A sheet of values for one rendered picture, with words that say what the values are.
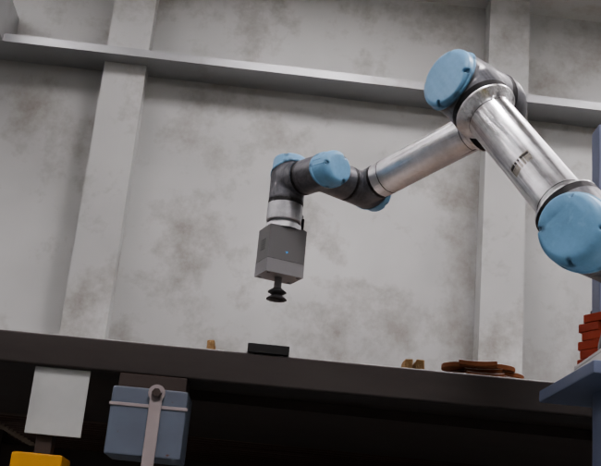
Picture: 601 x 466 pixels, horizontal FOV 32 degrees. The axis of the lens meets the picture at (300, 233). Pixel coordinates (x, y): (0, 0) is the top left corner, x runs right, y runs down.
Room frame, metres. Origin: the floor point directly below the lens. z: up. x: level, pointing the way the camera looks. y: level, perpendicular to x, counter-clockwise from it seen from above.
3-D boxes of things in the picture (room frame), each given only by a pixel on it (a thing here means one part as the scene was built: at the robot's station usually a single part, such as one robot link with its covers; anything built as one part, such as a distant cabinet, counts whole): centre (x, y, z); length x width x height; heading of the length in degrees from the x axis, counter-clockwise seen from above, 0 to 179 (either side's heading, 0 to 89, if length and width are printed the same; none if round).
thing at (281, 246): (2.10, 0.04, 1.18); 0.10 x 0.09 x 0.16; 24
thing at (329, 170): (2.02, -0.04, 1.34); 0.11 x 0.11 x 0.08; 41
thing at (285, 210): (2.09, 0.03, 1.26); 0.08 x 0.08 x 0.05
